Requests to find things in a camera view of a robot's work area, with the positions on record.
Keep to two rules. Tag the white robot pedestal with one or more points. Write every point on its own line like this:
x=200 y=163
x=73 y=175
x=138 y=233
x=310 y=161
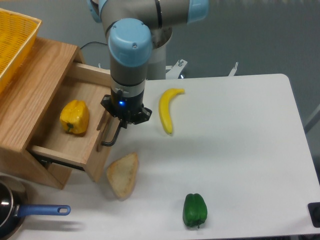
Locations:
x=156 y=69

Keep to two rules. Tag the black corner device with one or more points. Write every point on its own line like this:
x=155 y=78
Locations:
x=314 y=212

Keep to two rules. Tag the bread slice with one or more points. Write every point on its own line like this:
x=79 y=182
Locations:
x=121 y=175

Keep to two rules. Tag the yellow plastic basket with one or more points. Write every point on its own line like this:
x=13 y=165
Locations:
x=18 y=33

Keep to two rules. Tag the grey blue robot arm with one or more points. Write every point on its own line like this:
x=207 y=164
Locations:
x=128 y=26

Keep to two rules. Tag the wooden top drawer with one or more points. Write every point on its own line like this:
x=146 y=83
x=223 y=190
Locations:
x=84 y=152

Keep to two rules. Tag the wooden drawer cabinet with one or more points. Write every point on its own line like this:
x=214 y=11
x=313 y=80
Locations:
x=23 y=105

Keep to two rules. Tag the yellow banana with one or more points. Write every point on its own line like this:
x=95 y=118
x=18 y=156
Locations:
x=164 y=108

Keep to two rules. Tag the yellow bell pepper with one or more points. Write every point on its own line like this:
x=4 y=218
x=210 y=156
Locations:
x=74 y=117

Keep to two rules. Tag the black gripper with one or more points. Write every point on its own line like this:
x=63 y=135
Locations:
x=126 y=109

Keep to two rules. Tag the green bell pepper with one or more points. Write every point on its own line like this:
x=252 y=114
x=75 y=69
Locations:
x=195 y=211

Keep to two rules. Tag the blue handled frying pan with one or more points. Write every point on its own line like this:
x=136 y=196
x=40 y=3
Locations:
x=15 y=206

